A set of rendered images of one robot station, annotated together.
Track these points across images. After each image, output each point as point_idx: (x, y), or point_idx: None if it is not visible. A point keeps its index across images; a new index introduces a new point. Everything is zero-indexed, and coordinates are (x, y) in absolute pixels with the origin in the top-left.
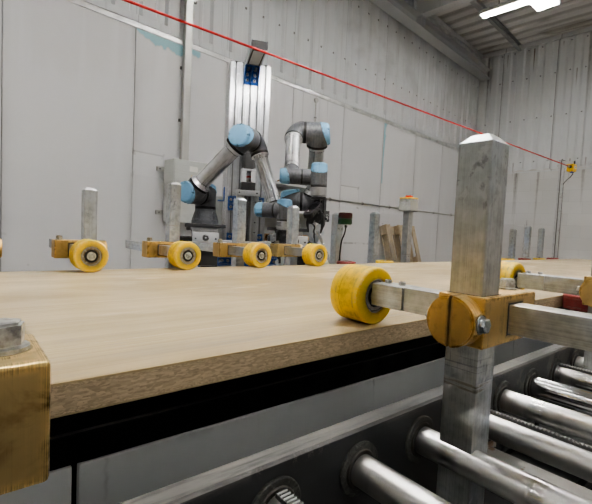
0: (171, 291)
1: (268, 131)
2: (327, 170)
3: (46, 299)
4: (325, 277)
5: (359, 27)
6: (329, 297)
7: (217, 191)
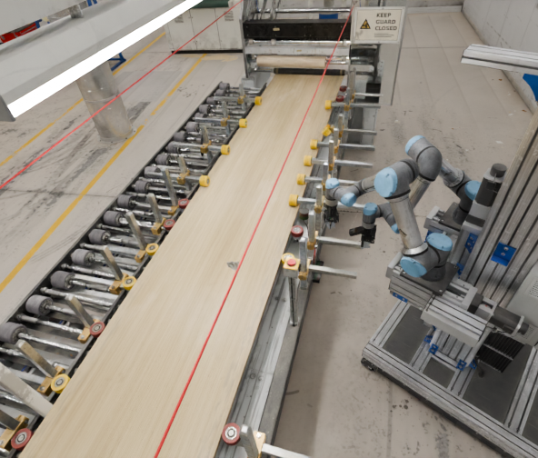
0: (269, 148)
1: (507, 172)
2: (325, 187)
3: (275, 136)
4: (263, 182)
5: None
6: (241, 162)
7: None
